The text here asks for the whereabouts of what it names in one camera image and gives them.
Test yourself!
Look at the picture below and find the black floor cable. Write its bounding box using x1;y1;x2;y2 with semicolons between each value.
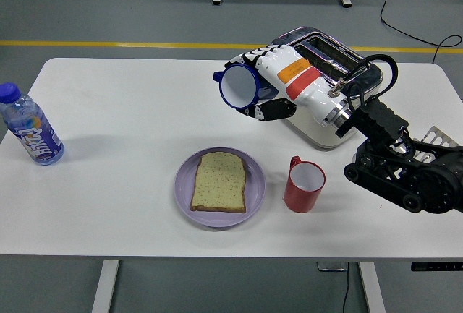
374;0;463;64

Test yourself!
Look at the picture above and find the cream and chrome toaster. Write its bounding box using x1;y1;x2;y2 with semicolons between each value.
271;26;384;151

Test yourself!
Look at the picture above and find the metal toast rack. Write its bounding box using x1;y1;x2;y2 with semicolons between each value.
415;125;455;164

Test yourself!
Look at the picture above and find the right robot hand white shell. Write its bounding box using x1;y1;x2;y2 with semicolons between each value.
224;44;344;125

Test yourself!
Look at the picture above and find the grey bracket under table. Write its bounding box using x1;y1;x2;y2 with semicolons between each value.
317;261;348;273

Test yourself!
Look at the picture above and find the black table control panel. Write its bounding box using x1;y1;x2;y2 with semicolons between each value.
410;261;463;273

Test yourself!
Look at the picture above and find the plastic bottle blue label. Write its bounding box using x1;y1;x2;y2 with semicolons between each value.
0;82;65;166

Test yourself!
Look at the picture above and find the red enamel cup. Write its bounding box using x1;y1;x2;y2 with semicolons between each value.
283;155;326;214

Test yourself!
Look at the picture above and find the bread slice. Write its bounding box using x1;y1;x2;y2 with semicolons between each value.
190;151;249;215

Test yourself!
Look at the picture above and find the purple round plate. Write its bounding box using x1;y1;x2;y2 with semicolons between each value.
174;146;267;229

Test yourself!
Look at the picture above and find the blue enamel cup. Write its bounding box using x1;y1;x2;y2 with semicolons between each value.
212;64;281;110

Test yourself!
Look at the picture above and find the black cable under table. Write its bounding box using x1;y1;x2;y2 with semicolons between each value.
341;271;352;313

